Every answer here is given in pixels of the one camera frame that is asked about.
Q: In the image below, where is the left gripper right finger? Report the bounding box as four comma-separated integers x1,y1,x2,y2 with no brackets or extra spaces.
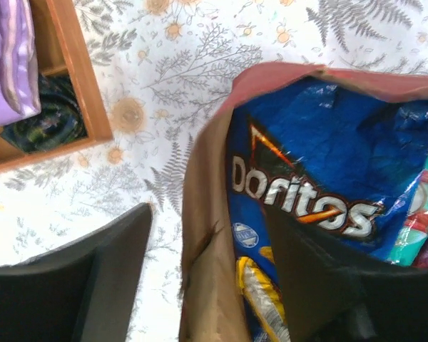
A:
263,206,428,341

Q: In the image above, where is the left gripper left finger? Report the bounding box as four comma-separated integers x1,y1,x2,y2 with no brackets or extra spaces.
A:
0,204,153,342

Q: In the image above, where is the yellow snack packet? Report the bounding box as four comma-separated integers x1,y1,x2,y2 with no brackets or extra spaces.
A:
236,256,290,341

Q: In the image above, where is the red paper bag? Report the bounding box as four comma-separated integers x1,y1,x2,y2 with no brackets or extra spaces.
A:
179,62,428,341

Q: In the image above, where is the blue Doritos chip bag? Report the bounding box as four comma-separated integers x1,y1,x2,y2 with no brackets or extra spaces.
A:
226,77,428,260

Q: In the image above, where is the teal snack packet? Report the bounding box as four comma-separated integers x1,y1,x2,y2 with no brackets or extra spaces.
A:
388,158,428,266

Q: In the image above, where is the dark patterned cloth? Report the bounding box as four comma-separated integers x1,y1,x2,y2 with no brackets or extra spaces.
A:
0,75,87,154

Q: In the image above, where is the purple star cloth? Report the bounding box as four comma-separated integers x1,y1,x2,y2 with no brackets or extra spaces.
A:
0,1,41,126

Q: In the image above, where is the wooden compartment tray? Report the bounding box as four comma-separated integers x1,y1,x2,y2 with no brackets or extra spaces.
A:
0,1,113,173

